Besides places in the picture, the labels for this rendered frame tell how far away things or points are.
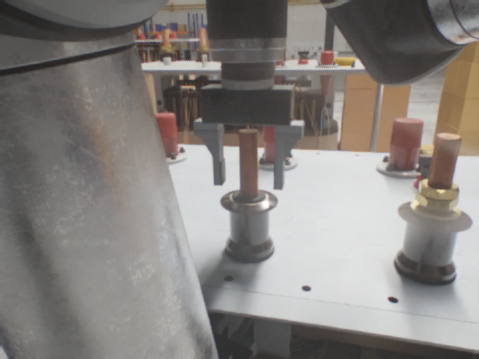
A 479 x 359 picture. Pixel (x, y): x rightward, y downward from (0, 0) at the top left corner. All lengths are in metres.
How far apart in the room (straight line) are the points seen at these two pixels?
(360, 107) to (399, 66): 4.87
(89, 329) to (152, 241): 0.04
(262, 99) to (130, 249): 0.38
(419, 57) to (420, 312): 0.32
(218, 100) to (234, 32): 0.10
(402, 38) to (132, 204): 0.30
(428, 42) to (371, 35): 0.05
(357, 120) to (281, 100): 4.81
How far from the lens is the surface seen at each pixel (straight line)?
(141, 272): 0.17
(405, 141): 1.00
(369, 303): 0.55
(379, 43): 0.41
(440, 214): 0.58
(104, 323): 0.18
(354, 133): 5.34
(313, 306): 0.53
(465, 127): 5.45
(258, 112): 0.52
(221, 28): 0.49
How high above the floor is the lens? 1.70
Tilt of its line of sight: 21 degrees down
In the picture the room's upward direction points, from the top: 1 degrees counter-clockwise
